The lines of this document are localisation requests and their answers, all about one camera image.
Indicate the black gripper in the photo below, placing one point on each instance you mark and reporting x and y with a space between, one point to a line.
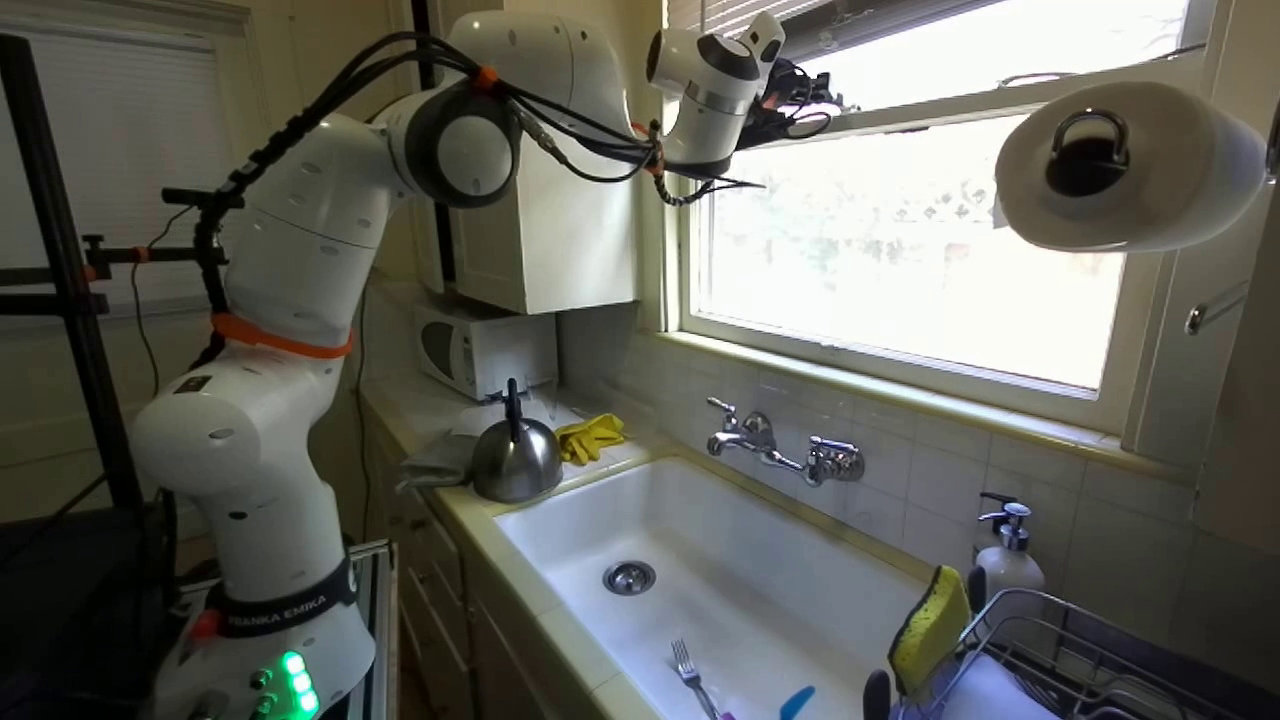
787 102

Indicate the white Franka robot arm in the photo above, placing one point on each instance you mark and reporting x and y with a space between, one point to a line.
285 402

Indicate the cream upper cabinet green knob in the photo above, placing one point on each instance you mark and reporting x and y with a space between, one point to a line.
575 253

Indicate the white window blinds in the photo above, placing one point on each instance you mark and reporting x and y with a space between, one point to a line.
852 17

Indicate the white paper towel roll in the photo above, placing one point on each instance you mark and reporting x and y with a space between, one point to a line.
1186 174

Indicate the white microwave oven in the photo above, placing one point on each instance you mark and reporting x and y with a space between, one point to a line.
483 352

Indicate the white kitchen sink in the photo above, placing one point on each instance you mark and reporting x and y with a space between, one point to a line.
746 572

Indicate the white soap pump bottle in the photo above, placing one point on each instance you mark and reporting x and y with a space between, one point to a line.
1009 558

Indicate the metal sink drain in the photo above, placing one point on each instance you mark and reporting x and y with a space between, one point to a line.
629 579

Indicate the white toothbrush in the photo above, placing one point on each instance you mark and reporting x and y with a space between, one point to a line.
691 668

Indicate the white plate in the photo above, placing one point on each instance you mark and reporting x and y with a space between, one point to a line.
1000 694

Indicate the cream lower cabinets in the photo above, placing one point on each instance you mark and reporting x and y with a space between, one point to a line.
444 601

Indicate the black robot mounting cart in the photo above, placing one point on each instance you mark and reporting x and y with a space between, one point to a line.
73 601

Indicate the white window frame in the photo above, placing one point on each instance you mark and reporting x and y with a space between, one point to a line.
685 294

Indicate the chrome wall faucet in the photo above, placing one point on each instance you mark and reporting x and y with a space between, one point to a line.
763 436

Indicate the metal wall hook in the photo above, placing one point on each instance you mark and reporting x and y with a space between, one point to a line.
1207 313

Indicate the black camera stand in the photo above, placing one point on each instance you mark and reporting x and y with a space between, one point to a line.
65 267

